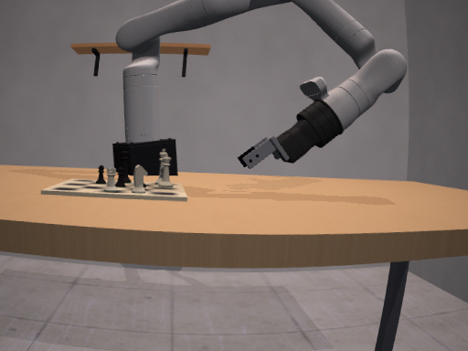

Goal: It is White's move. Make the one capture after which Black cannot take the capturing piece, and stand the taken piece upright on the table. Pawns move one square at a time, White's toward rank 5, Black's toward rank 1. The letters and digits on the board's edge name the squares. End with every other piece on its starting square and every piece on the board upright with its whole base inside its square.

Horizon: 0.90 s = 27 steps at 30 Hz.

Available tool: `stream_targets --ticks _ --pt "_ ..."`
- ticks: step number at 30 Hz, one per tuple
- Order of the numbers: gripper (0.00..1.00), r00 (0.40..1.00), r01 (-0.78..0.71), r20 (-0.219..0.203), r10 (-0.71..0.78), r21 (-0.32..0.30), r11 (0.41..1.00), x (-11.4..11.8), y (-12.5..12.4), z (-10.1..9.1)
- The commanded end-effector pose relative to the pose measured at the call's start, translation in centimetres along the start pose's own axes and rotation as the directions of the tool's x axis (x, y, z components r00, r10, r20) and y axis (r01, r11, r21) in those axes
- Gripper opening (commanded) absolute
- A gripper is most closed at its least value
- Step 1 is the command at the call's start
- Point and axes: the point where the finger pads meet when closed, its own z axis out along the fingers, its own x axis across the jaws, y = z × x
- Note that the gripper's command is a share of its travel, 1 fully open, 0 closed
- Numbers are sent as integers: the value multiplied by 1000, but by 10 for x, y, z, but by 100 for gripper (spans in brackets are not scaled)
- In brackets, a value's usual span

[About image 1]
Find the white knight chess piece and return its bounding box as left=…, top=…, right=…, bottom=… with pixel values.
left=132, top=165, right=148, bottom=194

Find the black and cream chessboard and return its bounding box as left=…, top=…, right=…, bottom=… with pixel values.
left=41, top=178, right=187, bottom=201

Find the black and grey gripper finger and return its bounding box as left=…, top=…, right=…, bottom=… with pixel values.
left=242, top=136, right=290, bottom=169
left=238, top=136, right=281, bottom=167

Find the white rook chess piece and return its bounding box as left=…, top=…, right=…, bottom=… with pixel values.
left=104, top=168, right=118, bottom=192

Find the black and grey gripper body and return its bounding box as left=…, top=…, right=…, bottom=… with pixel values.
left=276, top=77, right=360, bottom=164

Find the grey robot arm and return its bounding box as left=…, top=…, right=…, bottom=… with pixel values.
left=116, top=0, right=407, bottom=144

